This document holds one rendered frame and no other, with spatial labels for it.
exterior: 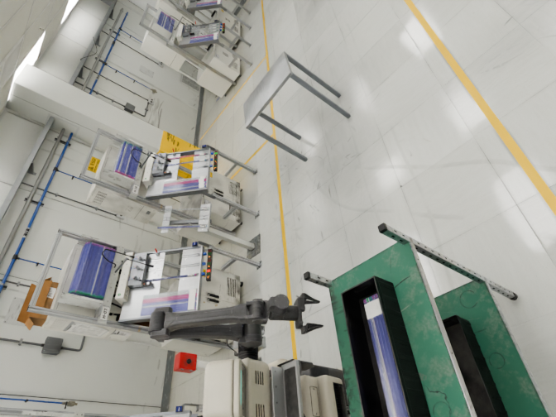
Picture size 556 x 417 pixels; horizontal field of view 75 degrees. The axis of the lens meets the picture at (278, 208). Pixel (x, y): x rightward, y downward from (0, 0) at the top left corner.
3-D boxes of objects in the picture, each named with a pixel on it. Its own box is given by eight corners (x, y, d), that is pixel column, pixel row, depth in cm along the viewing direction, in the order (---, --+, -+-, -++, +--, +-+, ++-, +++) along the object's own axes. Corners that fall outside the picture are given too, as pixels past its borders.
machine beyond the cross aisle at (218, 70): (252, 40, 716) (161, -26, 618) (253, 62, 664) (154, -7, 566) (216, 90, 794) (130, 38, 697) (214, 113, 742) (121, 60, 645)
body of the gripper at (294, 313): (302, 297, 141) (283, 296, 139) (304, 323, 134) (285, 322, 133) (297, 304, 146) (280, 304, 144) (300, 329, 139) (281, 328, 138)
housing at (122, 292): (139, 259, 367) (133, 251, 356) (130, 304, 336) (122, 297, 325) (131, 260, 368) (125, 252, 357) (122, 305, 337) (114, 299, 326)
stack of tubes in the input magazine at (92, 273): (116, 249, 349) (87, 240, 335) (103, 298, 316) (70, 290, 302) (112, 255, 356) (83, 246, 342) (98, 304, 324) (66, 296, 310)
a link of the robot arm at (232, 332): (152, 321, 149) (148, 346, 143) (151, 307, 139) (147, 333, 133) (259, 323, 159) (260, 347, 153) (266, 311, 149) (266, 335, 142)
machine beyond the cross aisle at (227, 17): (251, 9, 807) (172, -54, 709) (252, 26, 755) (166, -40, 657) (219, 56, 886) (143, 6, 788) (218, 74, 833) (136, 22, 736)
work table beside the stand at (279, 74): (351, 116, 365) (289, 72, 324) (305, 162, 402) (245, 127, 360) (340, 93, 396) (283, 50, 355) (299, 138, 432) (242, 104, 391)
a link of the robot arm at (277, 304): (251, 302, 140) (251, 323, 135) (256, 288, 132) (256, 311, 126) (281, 303, 143) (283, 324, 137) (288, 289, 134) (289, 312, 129)
